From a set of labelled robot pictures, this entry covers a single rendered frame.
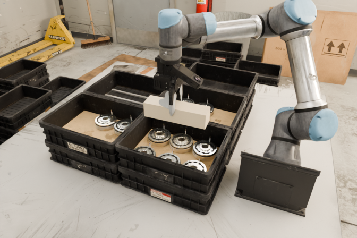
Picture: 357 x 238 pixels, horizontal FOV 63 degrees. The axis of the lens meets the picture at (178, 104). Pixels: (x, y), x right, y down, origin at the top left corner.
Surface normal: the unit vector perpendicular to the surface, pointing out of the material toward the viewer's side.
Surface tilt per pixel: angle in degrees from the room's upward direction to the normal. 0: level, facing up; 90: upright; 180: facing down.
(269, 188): 90
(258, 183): 90
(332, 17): 82
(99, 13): 90
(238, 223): 0
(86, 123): 0
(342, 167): 0
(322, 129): 64
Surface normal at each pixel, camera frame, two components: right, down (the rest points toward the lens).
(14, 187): 0.00, -0.85
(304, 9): 0.31, -0.19
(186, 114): -0.35, 0.49
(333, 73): -0.35, 0.22
